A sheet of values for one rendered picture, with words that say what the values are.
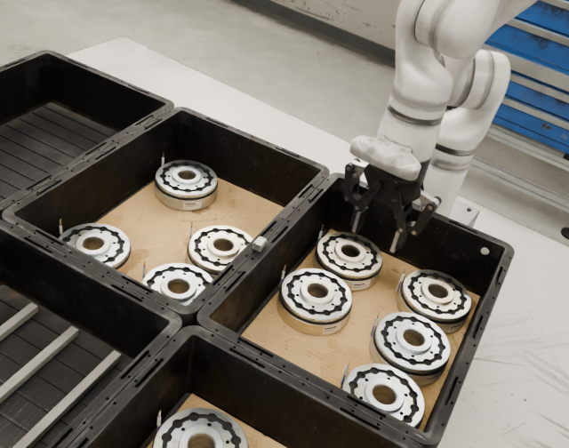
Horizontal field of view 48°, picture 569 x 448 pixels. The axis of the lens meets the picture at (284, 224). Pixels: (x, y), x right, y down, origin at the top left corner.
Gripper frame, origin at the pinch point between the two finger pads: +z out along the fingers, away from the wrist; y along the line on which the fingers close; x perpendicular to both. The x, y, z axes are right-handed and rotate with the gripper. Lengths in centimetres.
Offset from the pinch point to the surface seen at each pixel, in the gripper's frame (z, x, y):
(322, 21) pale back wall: 80, -263, 152
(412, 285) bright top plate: 7.1, -1.6, -6.9
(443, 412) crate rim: 0.4, 22.5, -19.8
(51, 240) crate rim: 0.1, 32.0, 29.8
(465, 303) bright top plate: 6.9, -3.5, -14.6
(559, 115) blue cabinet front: 46, -178, 0
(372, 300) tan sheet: 10.1, 2.1, -2.9
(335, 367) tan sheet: 10.2, 16.7, -5.2
